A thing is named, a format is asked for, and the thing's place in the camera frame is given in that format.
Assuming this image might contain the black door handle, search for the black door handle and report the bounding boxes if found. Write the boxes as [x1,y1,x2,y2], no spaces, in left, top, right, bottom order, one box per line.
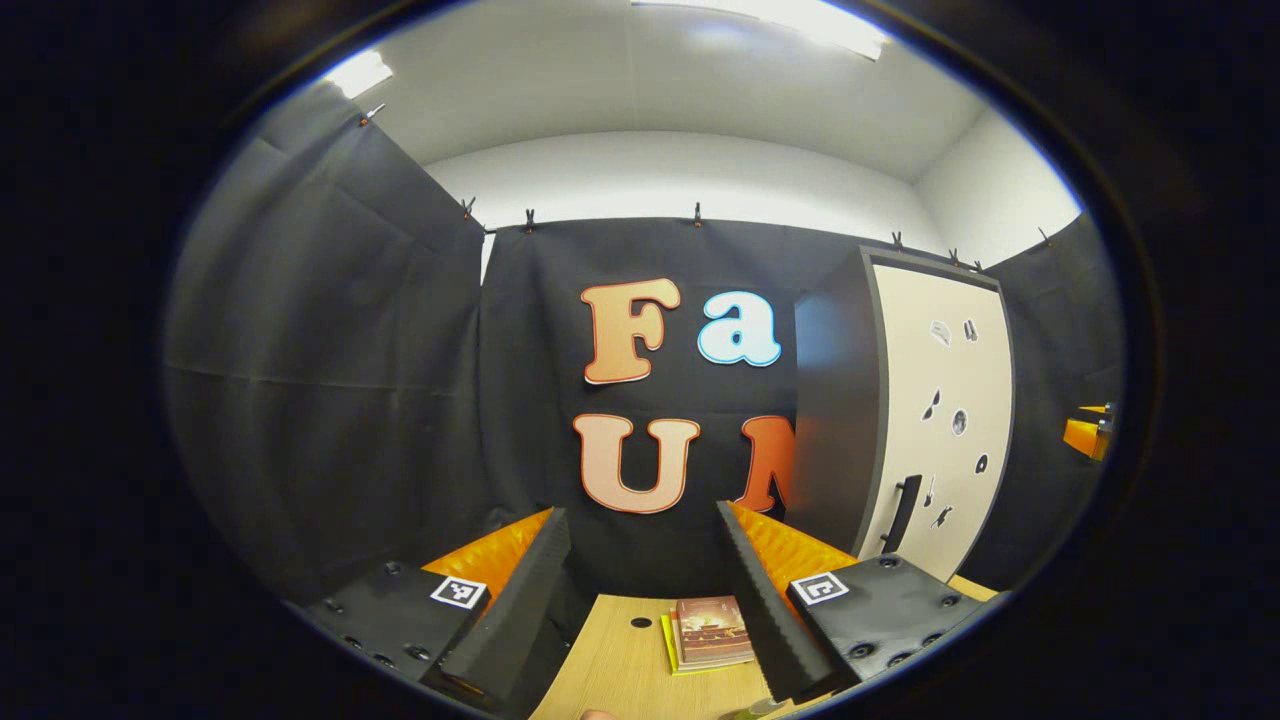
[880,474,923,555]

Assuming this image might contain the dark grey cabinet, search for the dark grey cabinet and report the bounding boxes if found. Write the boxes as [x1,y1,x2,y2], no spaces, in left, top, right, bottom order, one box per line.
[790,245,1017,587]

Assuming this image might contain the white cabinet door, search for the white cabinet door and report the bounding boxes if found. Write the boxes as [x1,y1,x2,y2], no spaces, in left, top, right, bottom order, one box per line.
[858,262,1015,584]

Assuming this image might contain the black backdrop cloth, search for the black backdrop cloth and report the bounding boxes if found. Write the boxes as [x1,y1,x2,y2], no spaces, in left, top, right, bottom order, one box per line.
[165,85,1126,643]

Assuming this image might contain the reddish brown book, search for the reddish brown book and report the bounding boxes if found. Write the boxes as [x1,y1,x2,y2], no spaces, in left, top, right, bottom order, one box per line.
[674,596,757,670]

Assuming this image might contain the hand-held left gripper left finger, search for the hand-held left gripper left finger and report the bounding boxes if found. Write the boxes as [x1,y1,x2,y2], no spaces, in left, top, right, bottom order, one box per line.
[298,506,575,701]

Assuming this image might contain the small ceiling light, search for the small ceiling light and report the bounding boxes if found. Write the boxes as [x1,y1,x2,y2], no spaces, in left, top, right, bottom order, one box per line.
[324,49,395,100]

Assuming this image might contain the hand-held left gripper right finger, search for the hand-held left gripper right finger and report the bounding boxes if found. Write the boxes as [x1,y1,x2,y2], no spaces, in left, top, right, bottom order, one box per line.
[714,499,1003,705]

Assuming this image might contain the row of black cloth clips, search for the row of black cloth clips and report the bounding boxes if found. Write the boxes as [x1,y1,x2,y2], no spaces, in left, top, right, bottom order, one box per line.
[362,102,1053,273]

